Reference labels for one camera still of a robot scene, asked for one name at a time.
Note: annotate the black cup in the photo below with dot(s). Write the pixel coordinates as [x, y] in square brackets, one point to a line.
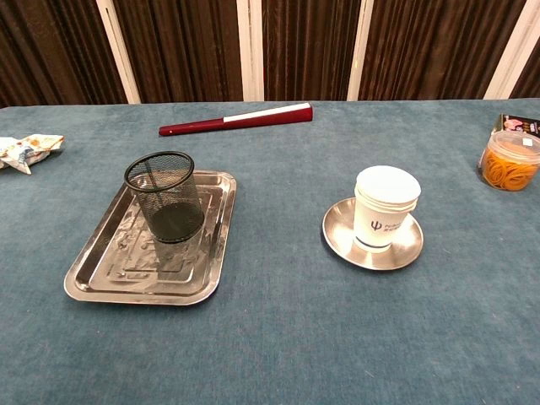
[177, 219]

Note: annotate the white paper cup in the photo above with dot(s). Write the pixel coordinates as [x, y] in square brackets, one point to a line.
[379, 211]

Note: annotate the white round plate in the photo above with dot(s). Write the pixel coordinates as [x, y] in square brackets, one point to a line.
[337, 228]

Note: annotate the red and white folded fan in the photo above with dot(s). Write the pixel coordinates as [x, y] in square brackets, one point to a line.
[261, 119]

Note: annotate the rectangular steel tray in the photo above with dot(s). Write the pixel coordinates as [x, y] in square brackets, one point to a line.
[126, 261]

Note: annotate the dark brown pleated curtain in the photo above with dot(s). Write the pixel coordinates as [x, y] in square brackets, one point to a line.
[190, 42]

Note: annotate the clear jar of rubber bands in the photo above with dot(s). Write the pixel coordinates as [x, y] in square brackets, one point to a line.
[508, 169]

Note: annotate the crumpled snack bag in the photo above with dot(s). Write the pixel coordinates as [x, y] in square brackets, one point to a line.
[25, 149]

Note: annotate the black luncheon meat can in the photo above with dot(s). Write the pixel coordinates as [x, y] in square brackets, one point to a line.
[516, 124]

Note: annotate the white frame post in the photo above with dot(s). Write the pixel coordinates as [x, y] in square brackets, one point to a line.
[249, 50]
[512, 63]
[124, 71]
[360, 50]

